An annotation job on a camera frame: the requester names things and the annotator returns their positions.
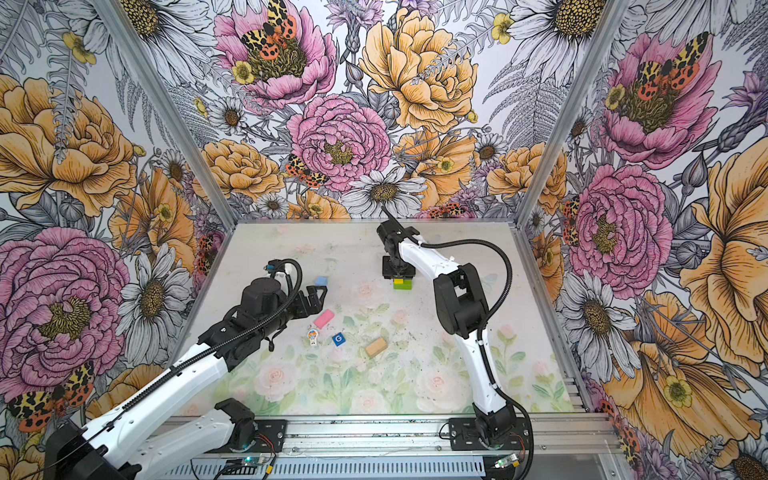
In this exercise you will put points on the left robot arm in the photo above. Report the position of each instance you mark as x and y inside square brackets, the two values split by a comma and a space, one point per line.
[79, 452]

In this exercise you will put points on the pink rectangular block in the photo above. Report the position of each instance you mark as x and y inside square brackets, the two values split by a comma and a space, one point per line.
[323, 319]

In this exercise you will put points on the white vented cable duct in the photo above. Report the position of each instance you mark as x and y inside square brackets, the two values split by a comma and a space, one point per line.
[381, 467]

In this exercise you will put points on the blue letter G cube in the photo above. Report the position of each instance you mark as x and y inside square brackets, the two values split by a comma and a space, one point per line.
[339, 339]

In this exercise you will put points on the aluminium front rail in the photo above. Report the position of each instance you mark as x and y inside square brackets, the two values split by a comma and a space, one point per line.
[327, 436]

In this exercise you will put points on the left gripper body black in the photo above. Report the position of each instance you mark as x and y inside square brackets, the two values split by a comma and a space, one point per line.
[298, 308]

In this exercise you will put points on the aluminium corner post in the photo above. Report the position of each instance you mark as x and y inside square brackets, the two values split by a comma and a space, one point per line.
[128, 42]
[585, 75]

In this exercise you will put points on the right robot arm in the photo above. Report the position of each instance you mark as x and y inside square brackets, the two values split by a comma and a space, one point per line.
[462, 310]

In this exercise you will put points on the left aluminium corner post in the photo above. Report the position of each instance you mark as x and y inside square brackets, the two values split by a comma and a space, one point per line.
[128, 42]

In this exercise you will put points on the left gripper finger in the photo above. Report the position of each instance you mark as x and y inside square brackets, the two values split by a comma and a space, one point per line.
[314, 306]
[317, 292]

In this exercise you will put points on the green rectangular block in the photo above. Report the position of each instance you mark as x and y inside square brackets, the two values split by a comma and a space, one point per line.
[403, 287]

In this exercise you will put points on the natural wood rectangular block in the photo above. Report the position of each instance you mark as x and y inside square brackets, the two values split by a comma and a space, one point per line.
[376, 347]

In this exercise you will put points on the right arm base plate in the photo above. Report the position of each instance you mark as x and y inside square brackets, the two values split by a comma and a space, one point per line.
[474, 434]

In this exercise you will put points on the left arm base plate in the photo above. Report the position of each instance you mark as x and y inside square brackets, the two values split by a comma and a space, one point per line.
[259, 436]

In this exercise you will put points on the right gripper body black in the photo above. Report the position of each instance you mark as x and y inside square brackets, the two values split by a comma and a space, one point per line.
[398, 268]

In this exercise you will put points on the right aluminium corner post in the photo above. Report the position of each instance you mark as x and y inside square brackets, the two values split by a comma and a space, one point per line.
[585, 75]

